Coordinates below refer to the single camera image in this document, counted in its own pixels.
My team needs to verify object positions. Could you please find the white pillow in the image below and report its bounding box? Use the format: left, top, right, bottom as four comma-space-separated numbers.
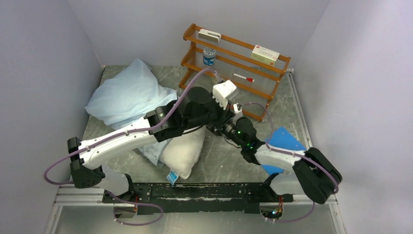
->
160, 127, 206, 179

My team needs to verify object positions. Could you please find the light blue pillowcase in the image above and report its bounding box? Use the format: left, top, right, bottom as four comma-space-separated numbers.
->
85, 58, 179, 167

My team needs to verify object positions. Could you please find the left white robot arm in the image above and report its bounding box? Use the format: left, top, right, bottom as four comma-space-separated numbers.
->
69, 82, 240, 203

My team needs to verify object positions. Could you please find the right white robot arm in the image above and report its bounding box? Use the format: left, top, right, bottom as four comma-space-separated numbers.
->
207, 117, 342, 204

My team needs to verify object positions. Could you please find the blue white pillow label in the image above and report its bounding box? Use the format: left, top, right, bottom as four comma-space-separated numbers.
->
167, 171, 179, 186

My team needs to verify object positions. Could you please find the red white marker pen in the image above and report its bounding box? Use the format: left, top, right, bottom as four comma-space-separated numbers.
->
233, 73, 255, 83

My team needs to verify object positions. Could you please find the blue foam pad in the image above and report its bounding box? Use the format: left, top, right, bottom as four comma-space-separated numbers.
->
262, 127, 306, 175

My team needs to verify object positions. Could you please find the orange wooden shelf rack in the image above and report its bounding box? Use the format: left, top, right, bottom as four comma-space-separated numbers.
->
179, 23, 291, 121

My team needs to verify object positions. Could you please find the blue white round jar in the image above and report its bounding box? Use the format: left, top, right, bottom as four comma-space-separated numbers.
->
203, 47, 216, 66

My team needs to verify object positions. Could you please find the white red carton box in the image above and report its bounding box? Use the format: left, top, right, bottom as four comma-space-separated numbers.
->
250, 45, 280, 66

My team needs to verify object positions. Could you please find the white eraser box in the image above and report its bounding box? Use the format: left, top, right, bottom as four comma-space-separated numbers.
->
198, 29, 222, 43

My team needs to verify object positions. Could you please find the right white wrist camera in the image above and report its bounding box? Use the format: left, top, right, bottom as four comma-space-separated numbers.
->
231, 103, 243, 116

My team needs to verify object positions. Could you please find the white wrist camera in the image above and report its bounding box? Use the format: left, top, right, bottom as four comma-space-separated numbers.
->
231, 103, 243, 116
212, 80, 238, 110

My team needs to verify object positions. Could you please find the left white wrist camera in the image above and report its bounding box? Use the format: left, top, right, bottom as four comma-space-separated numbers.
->
212, 80, 238, 110

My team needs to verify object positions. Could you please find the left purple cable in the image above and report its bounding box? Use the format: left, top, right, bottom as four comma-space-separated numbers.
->
43, 68, 223, 226

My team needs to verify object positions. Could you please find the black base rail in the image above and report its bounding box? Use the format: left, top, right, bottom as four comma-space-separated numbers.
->
122, 182, 293, 214

